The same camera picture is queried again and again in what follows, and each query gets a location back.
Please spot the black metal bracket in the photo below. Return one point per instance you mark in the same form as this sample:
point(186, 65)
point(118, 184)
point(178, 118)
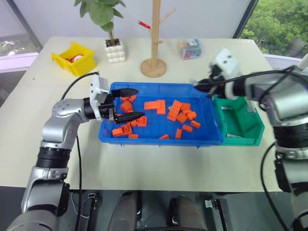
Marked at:
point(90, 209)
point(219, 214)

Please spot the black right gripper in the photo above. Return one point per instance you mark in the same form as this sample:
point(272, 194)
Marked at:
point(217, 92)

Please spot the wooden tree stand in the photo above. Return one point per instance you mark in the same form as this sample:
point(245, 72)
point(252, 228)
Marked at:
point(154, 66)

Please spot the small silver battery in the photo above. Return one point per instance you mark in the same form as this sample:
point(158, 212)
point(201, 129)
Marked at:
point(234, 136)
point(251, 107)

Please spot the blue plastic bin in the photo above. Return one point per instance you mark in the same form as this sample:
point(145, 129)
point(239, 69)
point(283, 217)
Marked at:
point(156, 131)

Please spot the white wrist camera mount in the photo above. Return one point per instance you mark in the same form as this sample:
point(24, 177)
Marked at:
point(96, 91)
point(227, 61)

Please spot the clear box of colourful items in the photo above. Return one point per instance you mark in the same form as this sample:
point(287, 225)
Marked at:
point(190, 50)

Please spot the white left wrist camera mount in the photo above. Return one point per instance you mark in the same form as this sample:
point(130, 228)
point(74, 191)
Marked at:
point(96, 91)

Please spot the long orange brick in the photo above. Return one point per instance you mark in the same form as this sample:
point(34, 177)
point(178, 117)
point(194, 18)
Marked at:
point(174, 110)

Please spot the small orange brick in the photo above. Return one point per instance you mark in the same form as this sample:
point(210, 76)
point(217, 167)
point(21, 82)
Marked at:
point(124, 98)
point(178, 134)
point(132, 98)
point(187, 128)
point(142, 121)
point(164, 137)
point(196, 124)
point(133, 136)
point(185, 106)
point(191, 115)
point(133, 123)

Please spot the yellow plastic bin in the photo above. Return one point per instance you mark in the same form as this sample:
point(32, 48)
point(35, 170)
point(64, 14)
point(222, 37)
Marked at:
point(81, 66)

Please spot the green plastic bin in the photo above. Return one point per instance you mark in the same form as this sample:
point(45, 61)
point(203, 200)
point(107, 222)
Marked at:
point(238, 120)

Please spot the white red round item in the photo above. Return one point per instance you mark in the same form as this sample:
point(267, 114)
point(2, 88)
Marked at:
point(75, 58)

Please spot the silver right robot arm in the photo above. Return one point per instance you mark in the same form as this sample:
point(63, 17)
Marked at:
point(284, 96)

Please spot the green leafy plant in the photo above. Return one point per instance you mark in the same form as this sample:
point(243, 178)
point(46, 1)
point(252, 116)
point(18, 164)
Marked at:
point(101, 12)

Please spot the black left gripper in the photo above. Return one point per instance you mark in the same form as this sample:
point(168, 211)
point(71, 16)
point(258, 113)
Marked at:
point(106, 109)

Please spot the black window frame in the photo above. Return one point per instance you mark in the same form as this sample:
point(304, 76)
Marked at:
point(245, 18)

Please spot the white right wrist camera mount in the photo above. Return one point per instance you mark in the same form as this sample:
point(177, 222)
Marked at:
point(227, 61)

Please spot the white bubble plant pot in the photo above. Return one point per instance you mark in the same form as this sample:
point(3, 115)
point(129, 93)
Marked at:
point(116, 54)

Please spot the wide orange brick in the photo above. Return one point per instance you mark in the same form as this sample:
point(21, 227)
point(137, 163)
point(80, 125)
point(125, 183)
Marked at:
point(122, 131)
point(151, 105)

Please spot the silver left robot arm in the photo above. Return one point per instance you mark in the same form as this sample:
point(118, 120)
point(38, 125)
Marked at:
point(62, 110)

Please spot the dark rounded shape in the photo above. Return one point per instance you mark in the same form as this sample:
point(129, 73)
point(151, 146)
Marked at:
point(186, 214)
point(127, 211)

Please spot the small red white cylinder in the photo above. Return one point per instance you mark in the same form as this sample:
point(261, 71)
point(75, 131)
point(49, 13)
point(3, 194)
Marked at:
point(144, 24)

